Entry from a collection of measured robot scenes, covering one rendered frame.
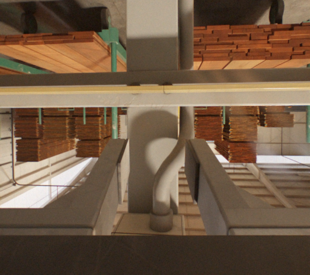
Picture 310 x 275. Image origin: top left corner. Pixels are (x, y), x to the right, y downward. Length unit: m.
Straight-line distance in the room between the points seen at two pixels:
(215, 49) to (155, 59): 1.41
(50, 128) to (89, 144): 1.89
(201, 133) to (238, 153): 1.70
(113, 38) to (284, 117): 8.82
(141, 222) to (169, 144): 0.09
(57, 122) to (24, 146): 1.93
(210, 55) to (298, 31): 0.60
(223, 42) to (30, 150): 10.45
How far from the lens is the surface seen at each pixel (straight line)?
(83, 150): 10.08
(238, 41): 1.71
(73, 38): 1.84
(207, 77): 0.25
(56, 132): 10.60
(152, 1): 0.28
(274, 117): 9.97
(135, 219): 0.27
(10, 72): 3.56
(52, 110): 10.62
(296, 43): 1.85
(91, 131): 9.89
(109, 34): 2.02
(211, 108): 9.26
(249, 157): 9.81
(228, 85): 0.22
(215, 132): 9.35
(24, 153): 11.48
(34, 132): 11.06
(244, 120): 9.58
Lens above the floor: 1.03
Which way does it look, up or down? 2 degrees up
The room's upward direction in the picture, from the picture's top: 180 degrees clockwise
